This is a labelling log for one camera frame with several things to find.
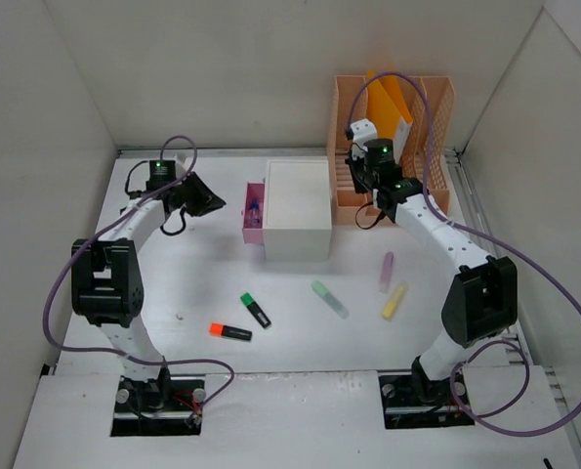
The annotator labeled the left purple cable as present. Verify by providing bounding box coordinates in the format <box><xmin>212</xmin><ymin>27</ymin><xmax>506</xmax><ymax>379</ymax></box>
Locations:
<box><xmin>43</xmin><ymin>135</ymin><xmax>236</xmax><ymax>416</ymax></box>

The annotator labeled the pink drawer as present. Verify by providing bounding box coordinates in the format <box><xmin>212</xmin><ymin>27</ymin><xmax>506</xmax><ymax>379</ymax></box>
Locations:
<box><xmin>242</xmin><ymin>183</ymin><xmax>265</xmax><ymax>245</ymax></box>

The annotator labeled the peach desk file organizer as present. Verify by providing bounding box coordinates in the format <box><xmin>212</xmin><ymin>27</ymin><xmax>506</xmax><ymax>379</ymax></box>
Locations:
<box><xmin>326</xmin><ymin>71</ymin><xmax>455</xmax><ymax>226</ymax></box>

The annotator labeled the pastel yellow highlighter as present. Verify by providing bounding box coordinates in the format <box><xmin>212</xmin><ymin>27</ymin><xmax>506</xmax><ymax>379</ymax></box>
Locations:
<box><xmin>382</xmin><ymin>281</ymin><xmax>408</xmax><ymax>320</ymax></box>

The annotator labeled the white drawer box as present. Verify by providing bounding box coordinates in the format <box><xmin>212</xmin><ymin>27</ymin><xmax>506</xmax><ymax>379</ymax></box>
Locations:
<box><xmin>263</xmin><ymin>158</ymin><xmax>333</xmax><ymax>263</ymax></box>

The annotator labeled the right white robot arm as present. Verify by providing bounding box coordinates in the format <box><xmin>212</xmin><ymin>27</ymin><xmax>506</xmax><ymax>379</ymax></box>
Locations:
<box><xmin>345</xmin><ymin>138</ymin><xmax>518</xmax><ymax>403</ymax></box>

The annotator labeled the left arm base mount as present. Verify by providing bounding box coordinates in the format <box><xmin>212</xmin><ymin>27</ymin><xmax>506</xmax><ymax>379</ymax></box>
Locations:
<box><xmin>110</xmin><ymin>376</ymin><xmax>207</xmax><ymax>437</ymax></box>

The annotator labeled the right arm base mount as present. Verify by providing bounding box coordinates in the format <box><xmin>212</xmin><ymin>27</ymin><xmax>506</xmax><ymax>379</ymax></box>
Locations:
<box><xmin>378</xmin><ymin>373</ymin><xmax>475</xmax><ymax>430</ymax></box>

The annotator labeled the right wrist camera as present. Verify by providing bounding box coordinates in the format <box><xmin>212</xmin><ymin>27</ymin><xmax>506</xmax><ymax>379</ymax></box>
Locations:
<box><xmin>345</xmin><ymin>118</ymin><xmax>378</xmax><ymax>146</ymax></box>

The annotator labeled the pastel pink highlighter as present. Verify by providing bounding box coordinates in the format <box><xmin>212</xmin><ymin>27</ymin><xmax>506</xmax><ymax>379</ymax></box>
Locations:
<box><xmin>379</xmin><ymin>251</ymin><xmax>394</xmax><ymax>293</ymax></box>

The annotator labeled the clear spray bottle blue cap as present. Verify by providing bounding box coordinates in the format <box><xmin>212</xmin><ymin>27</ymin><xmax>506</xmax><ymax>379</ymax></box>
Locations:
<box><xmin>245</xmin><ymin>198</ymin><xmax>262</xmax><ymax>229</ymax></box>

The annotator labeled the pastel green highlighter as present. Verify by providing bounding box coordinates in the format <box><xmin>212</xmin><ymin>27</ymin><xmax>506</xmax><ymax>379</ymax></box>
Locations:
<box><xmin>311</xmin><ymin>280</ymin><xmax>350</xmax><ymax>320</ymax></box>

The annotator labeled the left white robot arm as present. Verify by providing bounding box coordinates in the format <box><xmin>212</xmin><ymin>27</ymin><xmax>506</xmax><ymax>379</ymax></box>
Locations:
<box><xmin>70</xmin><ymin>156</ymin><xmax>226</xmax><ymax>410</ymax></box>

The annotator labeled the green cap black highlighter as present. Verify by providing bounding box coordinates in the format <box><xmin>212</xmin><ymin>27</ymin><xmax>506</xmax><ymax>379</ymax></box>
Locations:
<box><xmin>240</xmin><ymin>292</ymin><xmax>271</xmax><ymax>329</ymax></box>

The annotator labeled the orange document folder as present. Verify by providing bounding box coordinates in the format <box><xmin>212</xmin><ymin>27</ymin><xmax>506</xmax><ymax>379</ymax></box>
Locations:
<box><xmin>366</xmin><ymin>75</ymin><xmax>413</xmax><ymax>163</ymax></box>

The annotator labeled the orange cap black highlighter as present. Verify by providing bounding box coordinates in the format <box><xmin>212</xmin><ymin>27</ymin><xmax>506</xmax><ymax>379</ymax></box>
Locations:
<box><xmin>209</xmin><ymin>322</ymin><xmax>252</xmax><ymax>342</ymax></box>

